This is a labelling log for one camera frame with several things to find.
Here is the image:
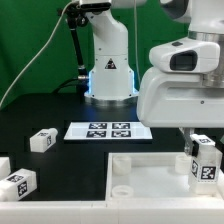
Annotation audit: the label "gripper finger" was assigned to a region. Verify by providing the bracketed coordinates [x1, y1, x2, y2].
[180, 127, 198, 156]

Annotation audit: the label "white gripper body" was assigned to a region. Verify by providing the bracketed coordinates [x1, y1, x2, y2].
[137, 68, 224, 128]

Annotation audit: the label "white square tabletop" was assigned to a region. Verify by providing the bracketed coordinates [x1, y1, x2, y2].
[105, 152, 224, 200]

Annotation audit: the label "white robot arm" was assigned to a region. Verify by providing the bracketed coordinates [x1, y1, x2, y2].
[79, 0, 224, 130]

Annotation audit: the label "white block left edge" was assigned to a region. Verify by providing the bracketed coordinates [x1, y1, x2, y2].
[0, 157, 11, 179]

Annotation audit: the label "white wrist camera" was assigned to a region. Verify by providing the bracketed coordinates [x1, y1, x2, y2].
[149, 38, 221, 73]

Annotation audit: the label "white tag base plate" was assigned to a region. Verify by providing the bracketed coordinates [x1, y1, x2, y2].
[64, 122, 152, 141]

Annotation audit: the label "black camera stand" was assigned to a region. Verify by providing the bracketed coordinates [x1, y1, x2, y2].
[54, 3, 89, 95]

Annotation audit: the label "grey cable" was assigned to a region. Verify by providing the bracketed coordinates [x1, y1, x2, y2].
[0, 0, 79, 109]

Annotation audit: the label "white fence front wall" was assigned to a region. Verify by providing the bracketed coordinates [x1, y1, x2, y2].
[0, 198, 224, 224]

